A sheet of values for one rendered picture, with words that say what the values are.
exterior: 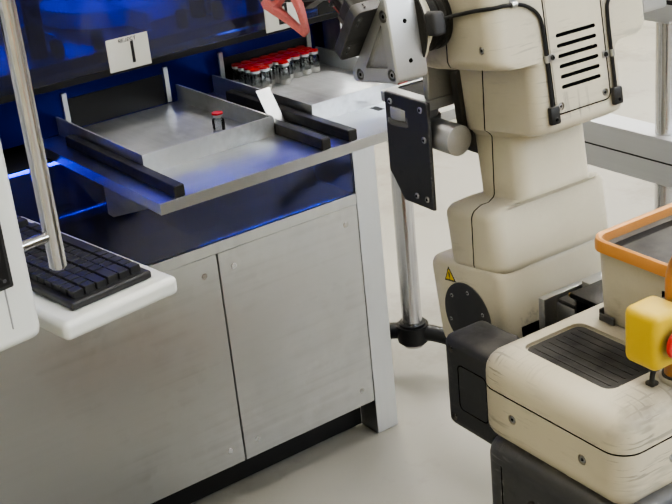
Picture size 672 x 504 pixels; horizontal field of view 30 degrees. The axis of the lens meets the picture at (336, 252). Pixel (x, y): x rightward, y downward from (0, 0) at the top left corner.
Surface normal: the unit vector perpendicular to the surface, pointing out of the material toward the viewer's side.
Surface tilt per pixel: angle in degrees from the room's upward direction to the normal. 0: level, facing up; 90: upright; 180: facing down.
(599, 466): 90
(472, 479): 0
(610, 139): 90
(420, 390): 0
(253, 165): 0
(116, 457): 90
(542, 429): 90
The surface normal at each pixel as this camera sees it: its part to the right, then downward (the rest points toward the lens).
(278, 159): -0.09, -0.91
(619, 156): -0.80, 0.30
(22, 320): 0.69, 0.22
